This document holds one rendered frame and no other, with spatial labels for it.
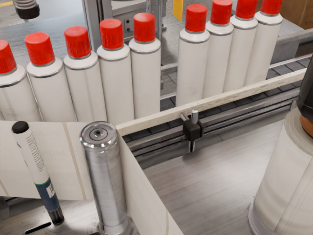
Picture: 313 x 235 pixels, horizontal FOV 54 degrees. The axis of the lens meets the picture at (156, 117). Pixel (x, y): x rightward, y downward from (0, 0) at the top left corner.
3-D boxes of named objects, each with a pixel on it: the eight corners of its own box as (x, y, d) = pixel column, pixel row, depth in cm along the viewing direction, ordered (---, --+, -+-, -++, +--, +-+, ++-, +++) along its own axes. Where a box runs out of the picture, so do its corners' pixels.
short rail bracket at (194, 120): (187, 165, 58) (191, 117, 50) (179, 154, 60) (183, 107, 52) (201, 159, 59) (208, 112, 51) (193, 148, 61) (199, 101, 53)
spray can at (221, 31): (205, 109, 62) (219, 10, 48) (191, 95, 65) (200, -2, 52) (226, 101, 64) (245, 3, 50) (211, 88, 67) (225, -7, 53)
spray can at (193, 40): (183, 118, 60) (192, 17, 46) (170, 103, 63) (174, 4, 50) (206, 110, 62) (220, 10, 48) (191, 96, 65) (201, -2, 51)
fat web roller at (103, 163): (104, 248, 41) (81, 155, 28) (94, 220, 44) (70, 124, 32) (136, 235, 42) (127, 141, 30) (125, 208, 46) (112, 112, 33)
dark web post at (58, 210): (53, 227, 43) (10, 133, 31) (51, 217, 44) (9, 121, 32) (65, 223, 44) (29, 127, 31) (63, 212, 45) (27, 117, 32)
